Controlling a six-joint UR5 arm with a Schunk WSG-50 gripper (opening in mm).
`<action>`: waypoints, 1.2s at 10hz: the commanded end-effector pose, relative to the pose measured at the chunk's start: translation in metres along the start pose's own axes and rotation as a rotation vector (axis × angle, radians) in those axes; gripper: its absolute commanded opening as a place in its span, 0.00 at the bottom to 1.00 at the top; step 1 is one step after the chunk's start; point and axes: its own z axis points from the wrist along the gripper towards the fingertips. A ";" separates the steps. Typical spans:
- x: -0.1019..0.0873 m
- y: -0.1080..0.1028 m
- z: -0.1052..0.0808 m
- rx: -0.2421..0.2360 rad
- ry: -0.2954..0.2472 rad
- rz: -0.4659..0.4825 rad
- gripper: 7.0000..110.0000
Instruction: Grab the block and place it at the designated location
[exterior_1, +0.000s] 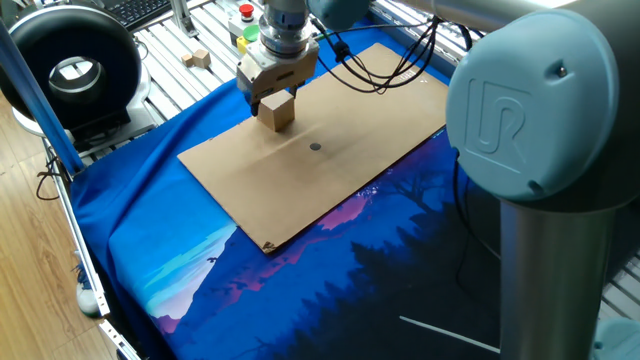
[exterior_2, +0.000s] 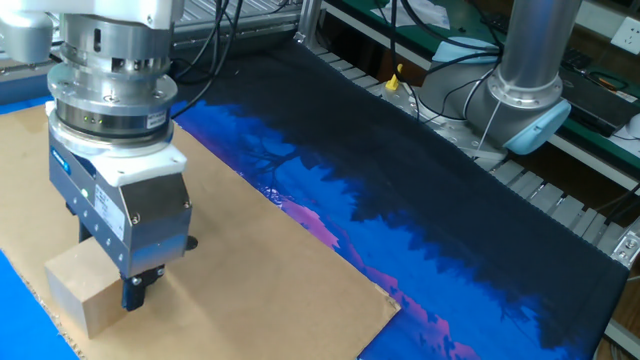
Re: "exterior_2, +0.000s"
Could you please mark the white zip tie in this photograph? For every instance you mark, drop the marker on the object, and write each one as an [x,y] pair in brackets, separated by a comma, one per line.
[489,127]

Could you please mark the white round object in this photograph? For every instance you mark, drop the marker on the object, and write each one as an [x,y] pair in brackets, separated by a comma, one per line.
[635,126]

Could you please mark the white wall socket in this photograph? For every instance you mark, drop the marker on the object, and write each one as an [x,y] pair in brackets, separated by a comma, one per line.
[627,35]

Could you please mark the green workbench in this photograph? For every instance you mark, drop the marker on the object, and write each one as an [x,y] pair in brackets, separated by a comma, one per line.
[600,142]

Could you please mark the black flat device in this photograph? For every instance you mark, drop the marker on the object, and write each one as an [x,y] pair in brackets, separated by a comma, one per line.
[595,107]

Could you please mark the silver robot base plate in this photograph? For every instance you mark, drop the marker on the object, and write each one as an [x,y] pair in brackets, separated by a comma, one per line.
[460,142]

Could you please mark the silver Schunk gripper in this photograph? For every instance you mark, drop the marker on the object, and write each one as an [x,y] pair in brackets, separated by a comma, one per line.
[155,225]

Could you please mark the large wooden cube block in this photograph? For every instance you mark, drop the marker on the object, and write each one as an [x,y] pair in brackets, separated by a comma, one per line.
[82,295]

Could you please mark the blue forest print cloth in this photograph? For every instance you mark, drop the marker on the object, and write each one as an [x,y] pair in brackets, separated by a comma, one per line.
[450,225]

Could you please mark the small yellow object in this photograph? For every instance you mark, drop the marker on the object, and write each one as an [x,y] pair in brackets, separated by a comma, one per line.
[394,84]

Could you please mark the brown cardboard sheet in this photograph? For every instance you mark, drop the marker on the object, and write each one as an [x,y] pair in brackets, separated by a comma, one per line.
[240,290]

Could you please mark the white paper sheet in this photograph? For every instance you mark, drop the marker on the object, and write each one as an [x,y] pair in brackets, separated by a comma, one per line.
[430,15]

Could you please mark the plain aluminium post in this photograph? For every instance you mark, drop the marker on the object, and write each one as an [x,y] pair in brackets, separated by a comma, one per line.
[309,20]

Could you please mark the aluminium table rail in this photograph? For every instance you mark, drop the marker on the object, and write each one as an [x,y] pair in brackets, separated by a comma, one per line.
[250,27]

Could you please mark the black round dot marker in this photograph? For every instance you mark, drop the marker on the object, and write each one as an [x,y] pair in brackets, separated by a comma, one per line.
[192,243]

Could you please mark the aluminium corner bracket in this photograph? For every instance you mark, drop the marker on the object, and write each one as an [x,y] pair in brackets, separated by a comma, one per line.
[627,247]

